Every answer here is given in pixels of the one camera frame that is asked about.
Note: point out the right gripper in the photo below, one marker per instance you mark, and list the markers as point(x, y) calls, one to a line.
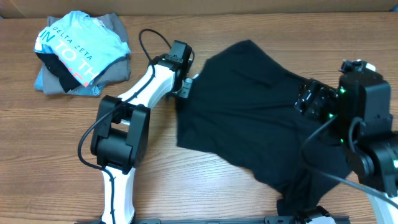
point(313, 98)

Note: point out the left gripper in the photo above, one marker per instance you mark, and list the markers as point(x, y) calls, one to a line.
point(183, 90)

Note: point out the black t-shirt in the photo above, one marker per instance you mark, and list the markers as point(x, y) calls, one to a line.
point(241, 107)

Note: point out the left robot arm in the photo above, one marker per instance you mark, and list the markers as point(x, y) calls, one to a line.
point(121, 131)

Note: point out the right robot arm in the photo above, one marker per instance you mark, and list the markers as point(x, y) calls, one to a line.
point(357, 114)

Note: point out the light blue printed t-shirt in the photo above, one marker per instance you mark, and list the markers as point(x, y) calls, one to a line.
point(83, 44)

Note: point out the black folded garment in pile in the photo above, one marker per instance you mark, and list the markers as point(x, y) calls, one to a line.
point(57, 68)

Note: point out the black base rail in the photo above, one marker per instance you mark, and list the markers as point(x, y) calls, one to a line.
point(265, 220)

